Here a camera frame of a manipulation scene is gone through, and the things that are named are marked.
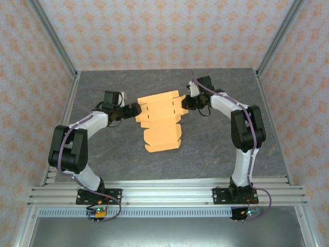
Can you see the aluminium table side rail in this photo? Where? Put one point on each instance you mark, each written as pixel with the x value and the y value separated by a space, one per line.
pixel 69 103
pixel 273 128

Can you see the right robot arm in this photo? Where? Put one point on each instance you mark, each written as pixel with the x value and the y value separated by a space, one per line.
pixel 244 128

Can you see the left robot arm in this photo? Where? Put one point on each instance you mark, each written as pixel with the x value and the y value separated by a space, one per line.
pixel 66 149

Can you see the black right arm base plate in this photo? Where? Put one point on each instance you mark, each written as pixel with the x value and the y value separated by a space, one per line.
pixel 219 196

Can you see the orange paper box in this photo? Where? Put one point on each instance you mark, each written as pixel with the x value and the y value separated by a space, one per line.
pixel 159 108

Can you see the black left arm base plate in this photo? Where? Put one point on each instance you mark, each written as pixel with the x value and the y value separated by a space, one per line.
pixel 115 196

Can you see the aluminium frame strut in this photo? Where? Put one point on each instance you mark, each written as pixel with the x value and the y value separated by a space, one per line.
pixel 306 226
pixel 25 226

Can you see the aluminium corner post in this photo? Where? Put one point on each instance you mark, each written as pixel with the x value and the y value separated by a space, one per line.
pixel 51 33
pixel 280 33

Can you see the aluminium mounting rail beam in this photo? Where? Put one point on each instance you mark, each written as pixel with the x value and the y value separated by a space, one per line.
pixel 167 193

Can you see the grey metal sheet panel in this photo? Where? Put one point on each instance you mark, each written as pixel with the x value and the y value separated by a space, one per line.
pixel 164 231

